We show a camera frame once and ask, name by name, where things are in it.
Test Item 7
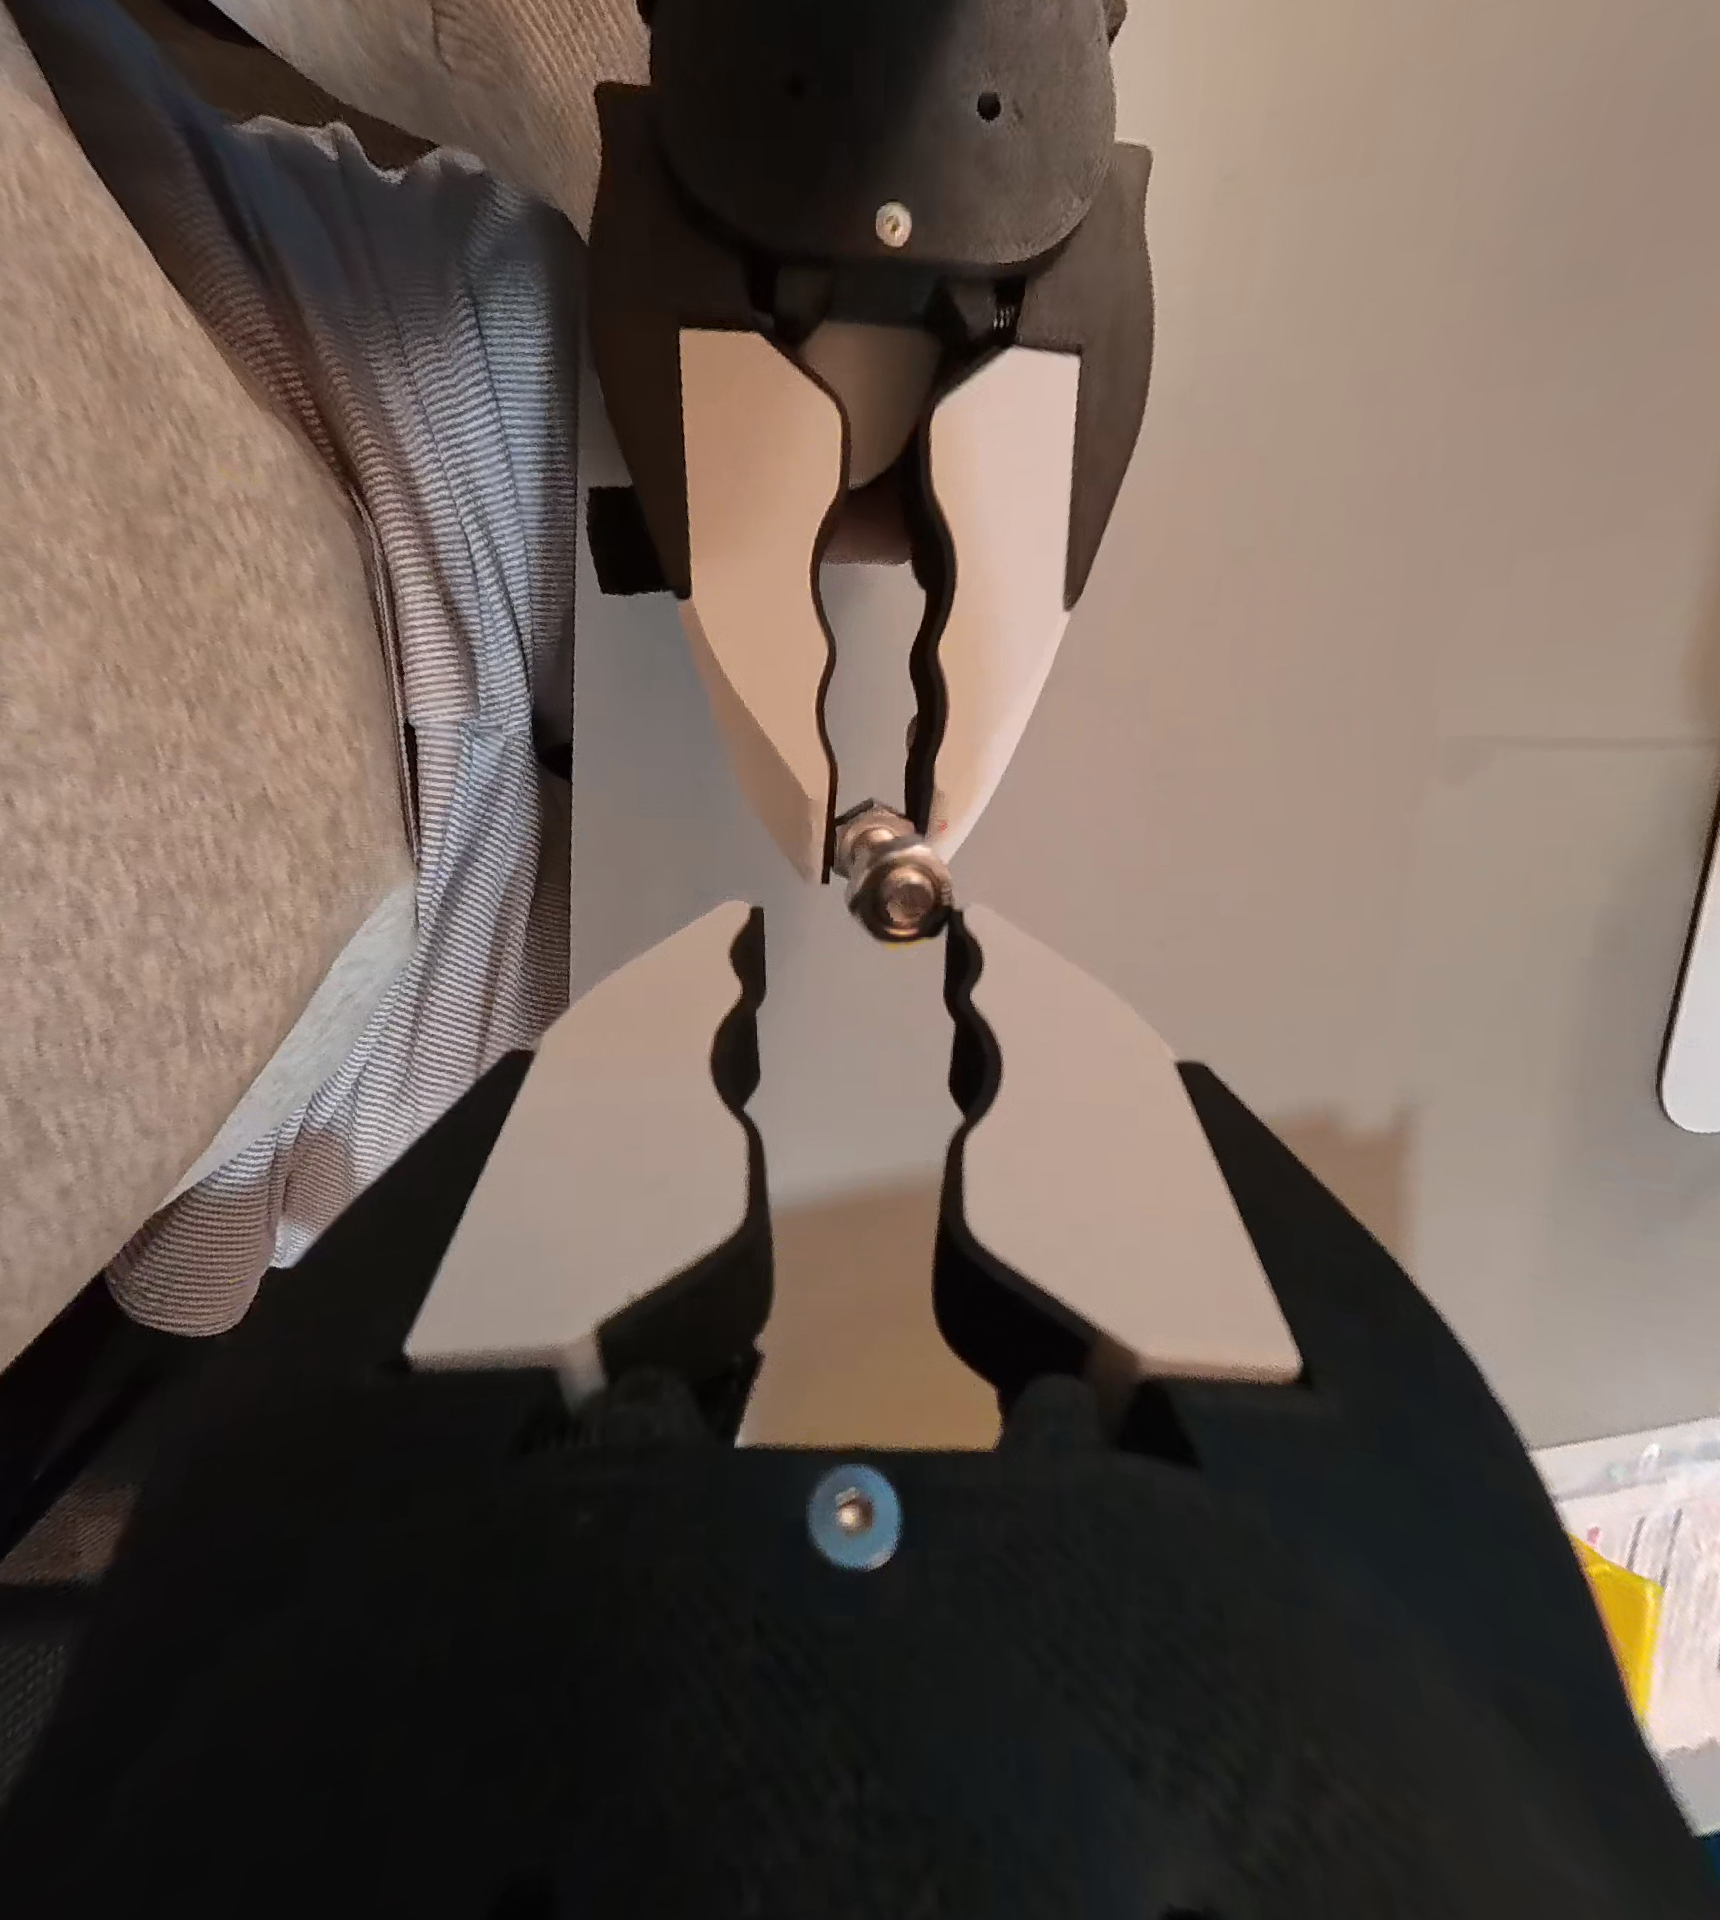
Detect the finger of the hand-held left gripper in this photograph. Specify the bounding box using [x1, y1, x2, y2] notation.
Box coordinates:
[679, 325, 853, 887]
[907, 344, 1089, 857]

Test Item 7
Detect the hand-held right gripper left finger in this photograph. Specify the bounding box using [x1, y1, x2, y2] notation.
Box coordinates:
[404, 900, 771, 1390]

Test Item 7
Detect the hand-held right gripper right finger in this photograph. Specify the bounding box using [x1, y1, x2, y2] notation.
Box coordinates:
[934, 906, 1305, 1390]

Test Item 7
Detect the steel hex nut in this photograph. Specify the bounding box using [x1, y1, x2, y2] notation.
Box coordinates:
[825, 798, 909, 887]

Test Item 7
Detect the steel hex bolt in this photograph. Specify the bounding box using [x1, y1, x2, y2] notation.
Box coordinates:
[835, 815, 955, 947]

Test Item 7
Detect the yellow plastic bin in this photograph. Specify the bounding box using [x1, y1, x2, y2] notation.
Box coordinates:
[1572, 1530, 1659, 1720]

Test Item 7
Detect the person's left forearm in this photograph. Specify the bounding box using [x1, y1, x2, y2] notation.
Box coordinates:
[199, 0, 659, 241]

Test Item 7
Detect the grey desk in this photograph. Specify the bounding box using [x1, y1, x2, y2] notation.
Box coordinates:
[559, 0, 1720, 1839]

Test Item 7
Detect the person's left hand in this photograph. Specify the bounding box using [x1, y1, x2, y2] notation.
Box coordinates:
[818, 481, 926, 570]

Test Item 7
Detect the striped blue shirt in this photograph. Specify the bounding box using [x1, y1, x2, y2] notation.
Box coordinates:
[102, 120, 577, 1337]

